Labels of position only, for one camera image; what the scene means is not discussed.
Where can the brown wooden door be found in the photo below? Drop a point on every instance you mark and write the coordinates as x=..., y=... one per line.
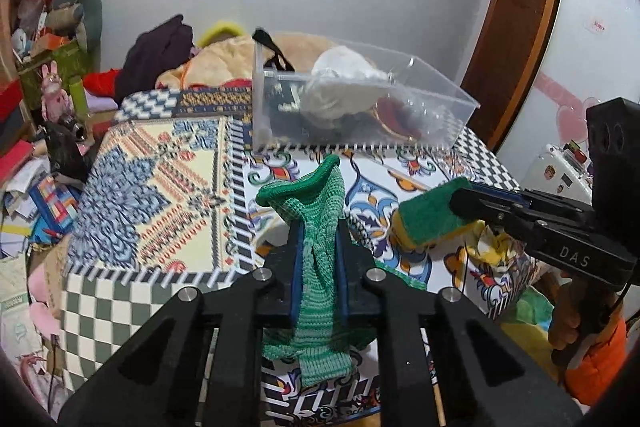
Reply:
x=501, y=65

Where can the white suitcase with stickers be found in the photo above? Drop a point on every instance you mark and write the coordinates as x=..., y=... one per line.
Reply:
x=558, y=172

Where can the patterned patchwork table cover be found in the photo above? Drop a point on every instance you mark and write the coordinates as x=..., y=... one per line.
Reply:
x=170, y=202

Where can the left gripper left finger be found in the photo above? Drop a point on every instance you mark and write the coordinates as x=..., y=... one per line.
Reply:
x=196, y=361

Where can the peach plush blanket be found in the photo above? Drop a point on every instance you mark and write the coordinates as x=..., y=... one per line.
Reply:
x=234, y=59

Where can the yellow curved pillow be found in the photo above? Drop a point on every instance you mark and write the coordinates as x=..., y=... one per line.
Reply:
x=221, y=30

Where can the dark purple jacket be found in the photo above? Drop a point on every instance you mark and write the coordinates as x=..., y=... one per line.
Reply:
x=155, y=51

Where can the floral yellow scrunchie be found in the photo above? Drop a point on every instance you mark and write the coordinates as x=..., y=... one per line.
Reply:
x=491, y=268

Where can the green yellow sponge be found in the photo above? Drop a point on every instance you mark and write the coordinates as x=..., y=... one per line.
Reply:
x=427, y=218

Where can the pink rabbit toy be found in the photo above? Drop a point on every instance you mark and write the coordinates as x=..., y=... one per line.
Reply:
x=55, y=101

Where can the grey knitted item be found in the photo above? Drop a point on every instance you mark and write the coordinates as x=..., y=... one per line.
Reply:
x=342, y=83

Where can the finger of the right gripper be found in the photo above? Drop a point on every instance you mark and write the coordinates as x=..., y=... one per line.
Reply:
x=497, y=195
x=466, y=205

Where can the clear plastic storage box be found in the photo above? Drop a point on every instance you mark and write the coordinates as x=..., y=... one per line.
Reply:
x=438, y=106

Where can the green knitted cloth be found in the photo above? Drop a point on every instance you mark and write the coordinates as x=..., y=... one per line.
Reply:
x=319, y=342

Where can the grey green dinosaur plush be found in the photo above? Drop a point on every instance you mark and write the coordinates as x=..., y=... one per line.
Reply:
x=77, y=19

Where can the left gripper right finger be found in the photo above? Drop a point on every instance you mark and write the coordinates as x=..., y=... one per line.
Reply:
x=441, y=360

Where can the black and white undergarment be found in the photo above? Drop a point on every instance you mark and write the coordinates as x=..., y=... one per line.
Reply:
x=275, y=89

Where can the red pouch with gold chain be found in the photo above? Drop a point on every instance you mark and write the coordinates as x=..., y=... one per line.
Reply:
x=396, y=119

